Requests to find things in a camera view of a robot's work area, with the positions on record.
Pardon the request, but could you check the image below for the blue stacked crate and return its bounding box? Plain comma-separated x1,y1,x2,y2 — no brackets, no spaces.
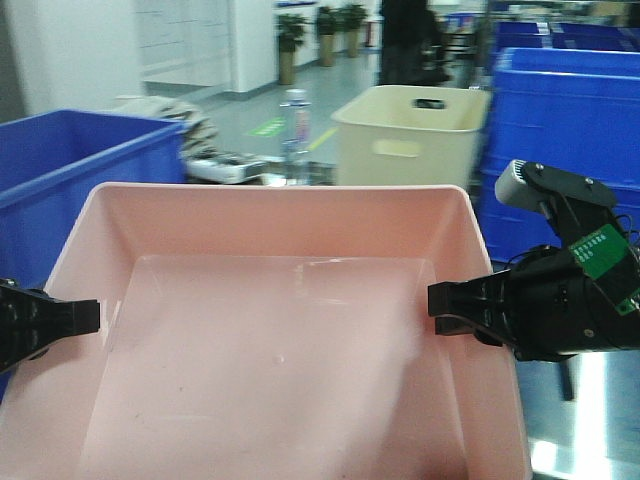
476,169,639,263
481,47,639,186

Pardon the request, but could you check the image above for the green circuit board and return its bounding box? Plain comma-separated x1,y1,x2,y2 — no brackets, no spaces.
568,224,639,317

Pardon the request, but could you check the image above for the cream plastic basket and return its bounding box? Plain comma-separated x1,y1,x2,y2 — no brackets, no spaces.
332,85,491,189

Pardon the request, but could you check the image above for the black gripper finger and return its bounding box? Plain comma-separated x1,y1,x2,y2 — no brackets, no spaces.
1,278,100,374

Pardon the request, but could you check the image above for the person in dark clothes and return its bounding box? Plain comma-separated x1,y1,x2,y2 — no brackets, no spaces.
378,0,450,86

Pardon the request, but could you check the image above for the upper blue stacked crate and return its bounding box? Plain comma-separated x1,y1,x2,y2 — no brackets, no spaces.
481,47,639,186

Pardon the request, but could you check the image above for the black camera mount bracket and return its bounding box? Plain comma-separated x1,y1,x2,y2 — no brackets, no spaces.
521,162,622,247

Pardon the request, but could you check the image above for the pink plastic bin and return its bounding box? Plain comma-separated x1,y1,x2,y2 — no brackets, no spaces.
1,183,532,479

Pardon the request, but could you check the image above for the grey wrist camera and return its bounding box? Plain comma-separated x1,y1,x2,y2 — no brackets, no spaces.
494,159,546,214

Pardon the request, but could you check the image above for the blue crate at left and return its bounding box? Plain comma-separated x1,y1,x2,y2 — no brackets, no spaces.
1,109,185,288

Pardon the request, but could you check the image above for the lower blue stacked crate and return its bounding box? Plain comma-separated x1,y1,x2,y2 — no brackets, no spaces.
476,169,639,263

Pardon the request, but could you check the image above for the potted plant gold pot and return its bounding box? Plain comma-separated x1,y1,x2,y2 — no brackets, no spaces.
276,13,307,85

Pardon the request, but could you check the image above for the clear water bottle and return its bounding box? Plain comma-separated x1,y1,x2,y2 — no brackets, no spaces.
280,88,310,185

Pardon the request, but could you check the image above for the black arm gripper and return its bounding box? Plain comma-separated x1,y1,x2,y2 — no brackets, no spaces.
427,247,639,361

